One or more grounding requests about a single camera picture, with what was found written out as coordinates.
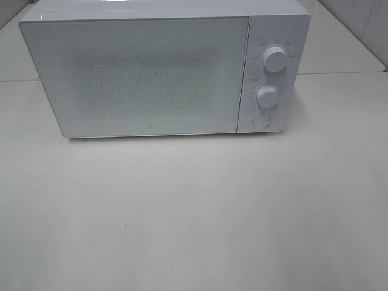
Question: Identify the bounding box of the white timer knob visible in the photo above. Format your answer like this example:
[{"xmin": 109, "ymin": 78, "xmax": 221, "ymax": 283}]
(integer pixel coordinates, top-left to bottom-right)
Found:
[{"xmin": 256, "ymin": 85, "xmax": 279, "ymax": 109}]

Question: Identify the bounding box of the upper white power knob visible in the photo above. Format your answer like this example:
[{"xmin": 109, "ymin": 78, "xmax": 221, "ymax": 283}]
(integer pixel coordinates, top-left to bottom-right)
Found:
[{"xmin": 262, "ymin": 44, "xmax": 288, "ymax": 73}]

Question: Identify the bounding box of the white microwave oven body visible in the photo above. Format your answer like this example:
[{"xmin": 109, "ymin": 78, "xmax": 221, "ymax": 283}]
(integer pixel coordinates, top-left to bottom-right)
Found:
[{"xmin": 19, "ymin": 1, "xmax": 311, "ymax": 136}]

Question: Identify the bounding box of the white microwave door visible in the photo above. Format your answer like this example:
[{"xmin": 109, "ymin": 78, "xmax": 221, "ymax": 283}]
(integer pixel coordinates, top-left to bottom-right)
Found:
[{"xmin": 20, "ymin": 17, "xmax": 249, "ymax": 138}]

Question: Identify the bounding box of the round white door button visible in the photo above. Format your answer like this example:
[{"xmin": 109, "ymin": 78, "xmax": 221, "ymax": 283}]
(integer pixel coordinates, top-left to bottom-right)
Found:
[{"xmin": 252, "ymin": 113, "xmax": 271, "ymax": 129}]

